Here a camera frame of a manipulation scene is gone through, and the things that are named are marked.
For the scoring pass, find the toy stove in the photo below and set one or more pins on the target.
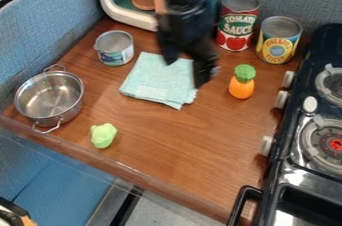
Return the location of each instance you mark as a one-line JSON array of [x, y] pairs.
[[311, 130]]

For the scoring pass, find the red tomato sauce can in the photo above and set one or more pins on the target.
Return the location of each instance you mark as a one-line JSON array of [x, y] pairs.
[[237, 26]]

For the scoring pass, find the light blue cloth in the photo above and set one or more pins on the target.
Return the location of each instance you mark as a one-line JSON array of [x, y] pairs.
[[156, 81]]

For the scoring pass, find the silver pot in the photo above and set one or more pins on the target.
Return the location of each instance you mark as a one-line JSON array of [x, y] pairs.
[[49, 96]]

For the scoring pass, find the toy sink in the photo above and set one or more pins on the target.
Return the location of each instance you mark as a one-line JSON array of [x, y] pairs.
[[116, 6]]

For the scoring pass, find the orange toy with green top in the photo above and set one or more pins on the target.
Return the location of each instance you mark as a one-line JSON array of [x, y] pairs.
[[242, 86]]

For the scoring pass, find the small blue label can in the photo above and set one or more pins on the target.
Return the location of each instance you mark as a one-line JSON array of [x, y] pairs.
[[115, 48]]

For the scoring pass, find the yellow pineapple can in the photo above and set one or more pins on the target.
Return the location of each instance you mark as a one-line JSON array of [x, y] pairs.
[[277, 41]]

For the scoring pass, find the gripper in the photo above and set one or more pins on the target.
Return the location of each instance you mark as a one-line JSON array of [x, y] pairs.
[[187, 26]]

